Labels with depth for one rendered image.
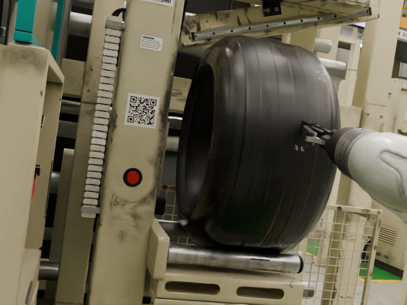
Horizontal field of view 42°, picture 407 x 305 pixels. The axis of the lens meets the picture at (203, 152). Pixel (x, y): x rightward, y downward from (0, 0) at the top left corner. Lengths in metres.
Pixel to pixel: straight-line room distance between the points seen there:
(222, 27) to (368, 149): 0.99
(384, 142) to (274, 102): 0.40
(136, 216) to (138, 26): 0.45
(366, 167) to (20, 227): 0.49
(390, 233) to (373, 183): 4.98
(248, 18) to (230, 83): 0.61
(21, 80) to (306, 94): 0.74
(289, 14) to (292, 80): 0.62
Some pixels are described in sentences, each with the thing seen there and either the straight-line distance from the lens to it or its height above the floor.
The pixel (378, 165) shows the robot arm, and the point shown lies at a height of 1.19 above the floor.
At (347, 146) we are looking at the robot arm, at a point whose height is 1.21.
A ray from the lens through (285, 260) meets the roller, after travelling 1.34.
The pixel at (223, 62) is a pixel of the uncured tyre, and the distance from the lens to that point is 1.24.
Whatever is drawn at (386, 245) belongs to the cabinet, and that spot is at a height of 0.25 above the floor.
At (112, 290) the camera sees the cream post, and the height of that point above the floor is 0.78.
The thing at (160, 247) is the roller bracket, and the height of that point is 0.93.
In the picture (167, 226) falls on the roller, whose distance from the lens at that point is 1.53.
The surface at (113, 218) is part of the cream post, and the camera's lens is 1.30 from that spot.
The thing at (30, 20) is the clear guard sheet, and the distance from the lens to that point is 0.63.
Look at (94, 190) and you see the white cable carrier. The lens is 1.29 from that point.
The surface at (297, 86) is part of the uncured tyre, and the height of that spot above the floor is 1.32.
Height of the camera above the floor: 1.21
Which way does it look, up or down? 3 degrees down
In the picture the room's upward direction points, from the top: 8 degrees clockwise
